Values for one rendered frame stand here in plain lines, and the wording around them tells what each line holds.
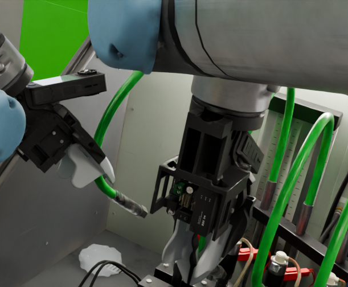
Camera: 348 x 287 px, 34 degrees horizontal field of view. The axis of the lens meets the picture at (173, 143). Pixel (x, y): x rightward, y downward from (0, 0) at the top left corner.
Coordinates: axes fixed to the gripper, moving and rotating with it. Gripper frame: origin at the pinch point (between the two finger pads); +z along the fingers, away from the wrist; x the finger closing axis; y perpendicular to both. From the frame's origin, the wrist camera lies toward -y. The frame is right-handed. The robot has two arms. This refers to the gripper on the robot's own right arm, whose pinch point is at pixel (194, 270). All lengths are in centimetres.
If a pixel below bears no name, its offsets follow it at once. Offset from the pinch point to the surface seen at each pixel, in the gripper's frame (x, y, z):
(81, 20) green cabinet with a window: -194, -256, 38
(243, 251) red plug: -2.3, -30.5, 13.4
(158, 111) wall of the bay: -35, -57, 5
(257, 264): 3.8, -13.5, 4.2
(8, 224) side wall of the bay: -43, -21, 22
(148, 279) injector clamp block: -16.0, -26.1, 23.3
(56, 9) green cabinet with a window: -214, -254, 35
